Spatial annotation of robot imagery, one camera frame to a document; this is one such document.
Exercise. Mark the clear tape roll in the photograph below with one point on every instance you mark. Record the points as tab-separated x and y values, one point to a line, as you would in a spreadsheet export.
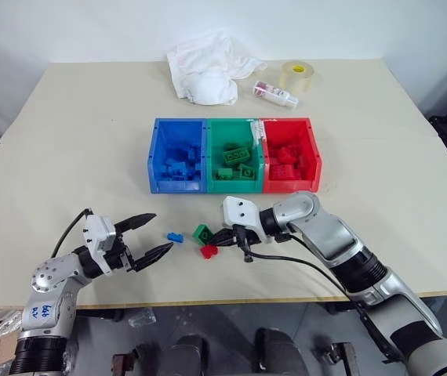
297	78

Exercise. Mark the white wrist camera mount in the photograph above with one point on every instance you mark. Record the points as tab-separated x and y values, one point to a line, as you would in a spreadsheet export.
241	211
100	235

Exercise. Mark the large green studded block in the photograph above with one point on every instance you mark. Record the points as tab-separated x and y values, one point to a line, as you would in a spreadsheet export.
236	156

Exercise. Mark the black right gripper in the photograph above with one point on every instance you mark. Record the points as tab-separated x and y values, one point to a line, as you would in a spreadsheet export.
255	236

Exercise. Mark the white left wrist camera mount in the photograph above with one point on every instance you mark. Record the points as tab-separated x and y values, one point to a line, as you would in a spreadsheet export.
100	235

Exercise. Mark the small red block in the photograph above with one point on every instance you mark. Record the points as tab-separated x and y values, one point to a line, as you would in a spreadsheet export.
209	251

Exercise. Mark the green square block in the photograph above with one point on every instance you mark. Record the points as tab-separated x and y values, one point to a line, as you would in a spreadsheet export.
248	171

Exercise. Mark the large red studded block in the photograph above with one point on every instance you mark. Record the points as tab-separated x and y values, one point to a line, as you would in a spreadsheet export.
284	172

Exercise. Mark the white crumpled cloth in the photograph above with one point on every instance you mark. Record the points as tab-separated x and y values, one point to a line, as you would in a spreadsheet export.
208	70

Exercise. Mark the dark rounded shape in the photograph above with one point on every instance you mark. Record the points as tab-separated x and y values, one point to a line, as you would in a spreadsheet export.
280	352

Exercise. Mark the green sloped block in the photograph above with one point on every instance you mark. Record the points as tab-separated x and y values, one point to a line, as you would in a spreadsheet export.
201	233

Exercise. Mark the small green block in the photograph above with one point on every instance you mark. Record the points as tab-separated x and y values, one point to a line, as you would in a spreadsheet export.
224	174

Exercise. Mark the clear plastic bag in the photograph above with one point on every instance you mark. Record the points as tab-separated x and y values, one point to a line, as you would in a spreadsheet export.
143	318

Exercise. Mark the red plastic bin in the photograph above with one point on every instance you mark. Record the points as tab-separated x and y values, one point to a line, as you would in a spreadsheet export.
309	156

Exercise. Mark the blue stepped block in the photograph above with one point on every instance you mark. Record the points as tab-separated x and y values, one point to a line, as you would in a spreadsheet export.
172	168

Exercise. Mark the blue flat block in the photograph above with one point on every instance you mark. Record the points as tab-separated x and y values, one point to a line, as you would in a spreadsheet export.
189	175

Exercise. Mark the brown metal bracket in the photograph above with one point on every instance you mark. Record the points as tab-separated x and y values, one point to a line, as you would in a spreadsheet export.
343	358
127	362

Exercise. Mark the red narrow block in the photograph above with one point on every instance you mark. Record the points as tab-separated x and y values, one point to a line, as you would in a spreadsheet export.
303	164

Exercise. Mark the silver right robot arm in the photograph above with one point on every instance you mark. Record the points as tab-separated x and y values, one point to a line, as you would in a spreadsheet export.
349	250

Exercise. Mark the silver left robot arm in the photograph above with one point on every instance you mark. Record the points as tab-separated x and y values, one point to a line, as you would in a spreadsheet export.
53	288

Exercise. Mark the blue square block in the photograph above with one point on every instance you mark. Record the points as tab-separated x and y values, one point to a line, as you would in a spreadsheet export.
194	152

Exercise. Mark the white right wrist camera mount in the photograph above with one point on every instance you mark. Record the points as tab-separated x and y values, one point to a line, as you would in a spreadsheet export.
241	211

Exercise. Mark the red sloped block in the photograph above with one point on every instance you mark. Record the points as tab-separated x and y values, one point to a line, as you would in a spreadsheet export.
286	155

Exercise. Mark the small blue block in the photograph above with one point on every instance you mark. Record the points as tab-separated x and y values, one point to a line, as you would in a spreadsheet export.
175	237

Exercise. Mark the green plastic bin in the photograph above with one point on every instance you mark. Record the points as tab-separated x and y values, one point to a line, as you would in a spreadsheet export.
215	137

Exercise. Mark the blue plastic bin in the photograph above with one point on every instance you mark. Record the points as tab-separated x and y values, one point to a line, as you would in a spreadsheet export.
160	149

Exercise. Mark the small white bottle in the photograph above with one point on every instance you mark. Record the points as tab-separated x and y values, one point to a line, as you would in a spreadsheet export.
272	92

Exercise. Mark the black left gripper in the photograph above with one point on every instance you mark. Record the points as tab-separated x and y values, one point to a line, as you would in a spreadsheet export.
121	256

